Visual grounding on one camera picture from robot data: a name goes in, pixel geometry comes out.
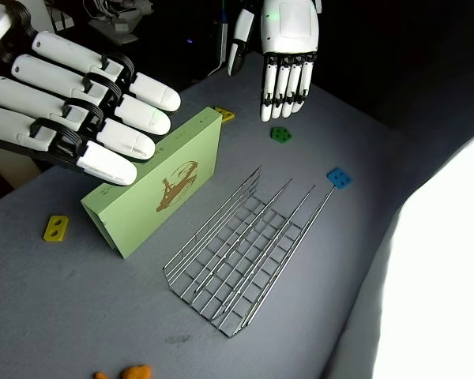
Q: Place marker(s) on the grey table cloth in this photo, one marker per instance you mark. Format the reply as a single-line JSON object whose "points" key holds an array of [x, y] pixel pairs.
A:
{"points": [[83, 296]]}

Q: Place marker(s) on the blue perforated block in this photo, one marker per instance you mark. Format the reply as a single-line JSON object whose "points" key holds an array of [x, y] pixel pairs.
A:
{"points": [[339, 179]]}

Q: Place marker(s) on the light green board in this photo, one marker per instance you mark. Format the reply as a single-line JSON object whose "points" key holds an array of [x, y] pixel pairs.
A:
{"points": [[174, 189]]}

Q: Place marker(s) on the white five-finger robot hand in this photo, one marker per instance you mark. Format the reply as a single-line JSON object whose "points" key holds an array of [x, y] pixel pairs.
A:
{"points": [[290, 27], [59, 79]]}

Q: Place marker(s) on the green perforated block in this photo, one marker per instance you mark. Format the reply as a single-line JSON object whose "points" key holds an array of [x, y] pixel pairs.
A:
{"points": [[281, 136]]}

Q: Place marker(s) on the white electronics box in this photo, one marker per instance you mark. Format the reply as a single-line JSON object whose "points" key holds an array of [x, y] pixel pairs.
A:
{"points": [[116, 29]]}

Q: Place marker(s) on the yellow flat block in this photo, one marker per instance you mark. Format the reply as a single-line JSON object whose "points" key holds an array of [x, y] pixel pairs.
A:
{"points": [[230, 117]]}

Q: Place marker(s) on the orange toy chicken wing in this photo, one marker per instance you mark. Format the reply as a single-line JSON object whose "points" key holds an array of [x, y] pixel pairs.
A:
{"points": [[136, 373]]}

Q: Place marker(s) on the yellow block with two holes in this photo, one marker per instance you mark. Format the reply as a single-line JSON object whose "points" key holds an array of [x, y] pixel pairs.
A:
{"points": [[56, 236]]}

